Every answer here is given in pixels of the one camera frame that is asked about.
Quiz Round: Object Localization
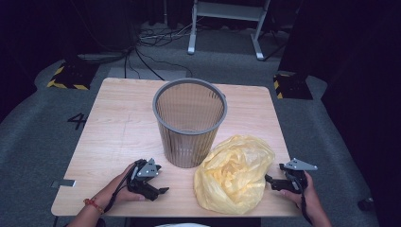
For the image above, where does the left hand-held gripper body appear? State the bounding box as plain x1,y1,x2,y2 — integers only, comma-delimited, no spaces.
127,158,160,201

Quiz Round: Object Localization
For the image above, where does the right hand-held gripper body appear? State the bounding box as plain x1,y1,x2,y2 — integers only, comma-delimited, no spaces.
275,158,319,194

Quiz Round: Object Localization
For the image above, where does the grey slatted waste bin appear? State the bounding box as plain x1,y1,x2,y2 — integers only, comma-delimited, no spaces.
152,78,228,169

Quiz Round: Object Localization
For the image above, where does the yellow plastic bag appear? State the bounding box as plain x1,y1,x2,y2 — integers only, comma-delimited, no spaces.
193,134,276,216

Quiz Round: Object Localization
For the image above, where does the person's left hand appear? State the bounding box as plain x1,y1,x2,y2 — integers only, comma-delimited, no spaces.
94,163,146,211

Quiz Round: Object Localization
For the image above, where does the person's right hand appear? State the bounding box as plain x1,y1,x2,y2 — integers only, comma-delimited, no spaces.
280,171,320,211

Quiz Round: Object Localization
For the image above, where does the black yellow striped floor plate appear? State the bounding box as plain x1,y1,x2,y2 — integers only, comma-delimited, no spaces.
272,73,314,100
46,60,99,91

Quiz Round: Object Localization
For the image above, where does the black caster wheel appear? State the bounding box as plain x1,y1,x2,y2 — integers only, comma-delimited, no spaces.
357,197,375,212

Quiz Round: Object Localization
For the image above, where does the grey floor plate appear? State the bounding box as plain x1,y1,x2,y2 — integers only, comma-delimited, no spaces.
107,66,187,81

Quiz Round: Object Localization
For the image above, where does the dark curtain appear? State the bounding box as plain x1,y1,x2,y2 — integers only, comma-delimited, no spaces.
278,0,401,227
0,0,138,122

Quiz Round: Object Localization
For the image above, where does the grey metal stand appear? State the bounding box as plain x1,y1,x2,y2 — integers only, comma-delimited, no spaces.
187,0,271,61

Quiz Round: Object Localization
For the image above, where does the black left gripper strap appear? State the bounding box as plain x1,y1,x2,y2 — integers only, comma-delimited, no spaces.
103,160,140,214

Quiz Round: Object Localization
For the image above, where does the black gripper strap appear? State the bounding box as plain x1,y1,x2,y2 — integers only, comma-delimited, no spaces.
103,160,140,214
294,176,313,225

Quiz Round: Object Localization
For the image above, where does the black right gripper strap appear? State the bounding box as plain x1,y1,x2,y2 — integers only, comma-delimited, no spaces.
294,176,313,225

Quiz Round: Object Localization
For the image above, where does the red cord bracelet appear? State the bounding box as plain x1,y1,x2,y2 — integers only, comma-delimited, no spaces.
82,198,105,215

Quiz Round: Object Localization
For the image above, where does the black floor cable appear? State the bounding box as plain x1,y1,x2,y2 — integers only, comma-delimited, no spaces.
134,46,166,81
123,48,133,79

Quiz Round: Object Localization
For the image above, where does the tangle of floor cables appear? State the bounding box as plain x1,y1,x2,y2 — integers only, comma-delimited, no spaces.
137,17,202,48

